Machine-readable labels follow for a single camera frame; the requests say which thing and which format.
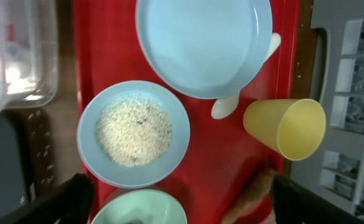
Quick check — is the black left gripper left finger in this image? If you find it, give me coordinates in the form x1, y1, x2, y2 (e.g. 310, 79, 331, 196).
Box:
0, 174, 95, 224

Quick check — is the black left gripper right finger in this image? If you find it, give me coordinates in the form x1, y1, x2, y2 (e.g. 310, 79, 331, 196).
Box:
270, 175, 364, 224

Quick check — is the orange carrot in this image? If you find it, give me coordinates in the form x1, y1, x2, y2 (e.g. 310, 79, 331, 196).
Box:
220, 167, 276, 224

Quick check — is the mint green bowl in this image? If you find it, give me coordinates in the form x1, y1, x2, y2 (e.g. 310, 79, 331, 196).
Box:
91, 189, 187, 224

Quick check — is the yellow plastic cup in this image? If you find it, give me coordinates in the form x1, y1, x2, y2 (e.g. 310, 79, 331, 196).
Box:
243, 99, 327, 161

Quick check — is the light blue bowl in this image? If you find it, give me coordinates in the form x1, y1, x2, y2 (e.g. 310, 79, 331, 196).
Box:
77, 80, 190, 189

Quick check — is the pile of white rice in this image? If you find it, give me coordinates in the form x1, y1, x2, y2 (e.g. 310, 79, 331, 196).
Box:
96, 95, 172, 167

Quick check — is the grey dishwasher rack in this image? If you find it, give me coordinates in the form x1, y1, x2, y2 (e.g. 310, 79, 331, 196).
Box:
290, 0, 364, 222

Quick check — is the clear plastic waste bin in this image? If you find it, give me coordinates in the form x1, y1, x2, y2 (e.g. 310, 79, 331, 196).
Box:
0, 0, 58, 112

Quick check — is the black tray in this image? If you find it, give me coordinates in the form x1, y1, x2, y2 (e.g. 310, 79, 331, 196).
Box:
0, 109, 56, 218

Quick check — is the red serving tray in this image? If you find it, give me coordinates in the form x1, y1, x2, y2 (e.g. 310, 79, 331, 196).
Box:
73, 0, 300, 223

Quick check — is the white plastic spoon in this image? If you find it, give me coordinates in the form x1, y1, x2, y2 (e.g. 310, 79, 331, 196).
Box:
211, 32, 281, 119

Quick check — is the light blue plate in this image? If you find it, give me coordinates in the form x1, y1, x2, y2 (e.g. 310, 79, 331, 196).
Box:
136, 0, 273, 99

